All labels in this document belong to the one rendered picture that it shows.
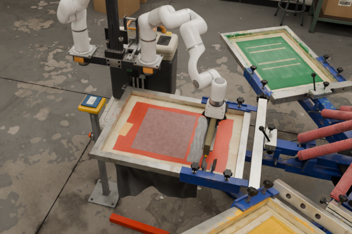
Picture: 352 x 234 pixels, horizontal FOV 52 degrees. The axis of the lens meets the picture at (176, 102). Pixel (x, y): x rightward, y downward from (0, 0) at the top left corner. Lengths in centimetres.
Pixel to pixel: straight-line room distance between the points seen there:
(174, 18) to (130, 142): 71
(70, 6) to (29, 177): 161
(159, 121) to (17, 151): 168
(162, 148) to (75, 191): 124
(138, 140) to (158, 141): 12
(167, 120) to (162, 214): 96
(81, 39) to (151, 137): 77
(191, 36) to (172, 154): 63
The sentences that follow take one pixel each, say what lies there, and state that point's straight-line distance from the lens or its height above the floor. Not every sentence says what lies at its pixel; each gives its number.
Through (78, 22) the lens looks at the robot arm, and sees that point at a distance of 232.
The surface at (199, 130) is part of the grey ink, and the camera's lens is 209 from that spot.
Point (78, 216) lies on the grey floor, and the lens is 293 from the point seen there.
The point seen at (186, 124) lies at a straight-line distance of 213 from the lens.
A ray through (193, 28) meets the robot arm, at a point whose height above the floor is 155.
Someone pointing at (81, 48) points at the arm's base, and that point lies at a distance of 239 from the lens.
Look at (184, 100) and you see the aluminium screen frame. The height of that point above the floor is 99.
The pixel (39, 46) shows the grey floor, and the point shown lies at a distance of 476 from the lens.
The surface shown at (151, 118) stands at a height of 96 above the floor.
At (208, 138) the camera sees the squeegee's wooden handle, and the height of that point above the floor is 113.
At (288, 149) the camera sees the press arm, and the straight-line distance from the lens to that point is 199.
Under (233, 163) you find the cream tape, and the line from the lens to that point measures 197.
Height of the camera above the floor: 245
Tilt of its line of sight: 41 degrees down
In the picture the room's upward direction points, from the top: 2 degrees clockwise
